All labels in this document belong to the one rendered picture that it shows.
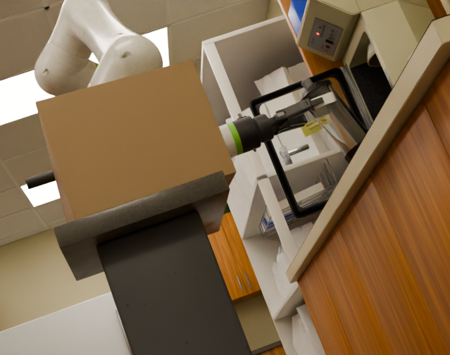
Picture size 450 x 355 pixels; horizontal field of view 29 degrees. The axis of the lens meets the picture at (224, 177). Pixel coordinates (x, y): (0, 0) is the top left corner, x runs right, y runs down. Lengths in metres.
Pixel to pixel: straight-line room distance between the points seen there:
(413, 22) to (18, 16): 2.38
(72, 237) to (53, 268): 6.39
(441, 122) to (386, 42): 1.01
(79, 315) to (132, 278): 5.56
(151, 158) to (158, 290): 0.24
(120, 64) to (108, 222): 0.40
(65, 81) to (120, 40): 0.42
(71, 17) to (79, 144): 0.61
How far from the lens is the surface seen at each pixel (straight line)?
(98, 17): 2.09
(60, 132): 1.66
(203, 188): 1.59
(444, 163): 1.53
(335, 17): 2.53
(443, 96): 1.44
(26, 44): 4.71
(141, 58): 1.84
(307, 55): 2.82
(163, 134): 1.66
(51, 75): 2.25
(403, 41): 2.48
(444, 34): 1.32
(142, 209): 1.58
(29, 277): 7.99
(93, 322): 7.16
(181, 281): 1.62
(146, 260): 1.62
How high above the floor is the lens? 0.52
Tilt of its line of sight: 15 degrees up
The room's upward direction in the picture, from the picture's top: 21 degrees counter-clockwise
